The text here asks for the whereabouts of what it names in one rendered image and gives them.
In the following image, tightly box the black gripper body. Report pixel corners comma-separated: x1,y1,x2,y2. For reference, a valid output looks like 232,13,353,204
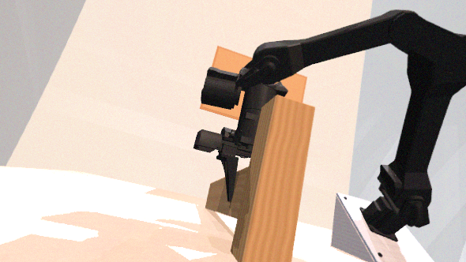
194,109,261,158

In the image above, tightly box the wooden post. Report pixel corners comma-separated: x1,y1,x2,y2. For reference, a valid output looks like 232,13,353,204
231,95,315,262

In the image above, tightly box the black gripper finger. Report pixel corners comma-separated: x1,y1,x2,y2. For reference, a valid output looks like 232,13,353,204
216,154,239,202

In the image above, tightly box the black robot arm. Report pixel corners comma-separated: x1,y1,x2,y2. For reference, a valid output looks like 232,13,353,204
201,9,466,241

